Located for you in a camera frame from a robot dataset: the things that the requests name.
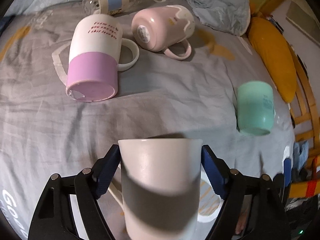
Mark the wooden chair frame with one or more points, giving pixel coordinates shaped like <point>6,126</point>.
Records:
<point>306,97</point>

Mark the grey printed bed sheet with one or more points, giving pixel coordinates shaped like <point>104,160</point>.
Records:
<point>162,100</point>

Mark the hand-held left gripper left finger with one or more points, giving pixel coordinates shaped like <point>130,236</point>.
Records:
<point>106,177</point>

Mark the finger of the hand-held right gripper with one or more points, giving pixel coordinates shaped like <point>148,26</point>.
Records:
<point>287,171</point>

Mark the white mug with grey band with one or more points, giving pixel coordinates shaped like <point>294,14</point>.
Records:
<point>160,170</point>

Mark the crumpled blue-grey blanket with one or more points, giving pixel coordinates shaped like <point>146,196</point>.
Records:
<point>220,7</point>

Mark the blue cloth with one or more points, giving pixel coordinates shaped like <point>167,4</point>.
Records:
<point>301,155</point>

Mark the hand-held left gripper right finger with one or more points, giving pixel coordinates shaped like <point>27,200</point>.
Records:
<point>215,177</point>

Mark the white mug with pink band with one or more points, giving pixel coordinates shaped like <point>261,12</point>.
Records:
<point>93,55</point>

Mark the mint green cup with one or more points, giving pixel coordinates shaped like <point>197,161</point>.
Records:
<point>253,107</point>

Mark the orange bar with red tape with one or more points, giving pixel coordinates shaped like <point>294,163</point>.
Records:
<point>306,187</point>

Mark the yellow pillow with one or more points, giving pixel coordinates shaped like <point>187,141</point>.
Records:
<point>273,55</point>

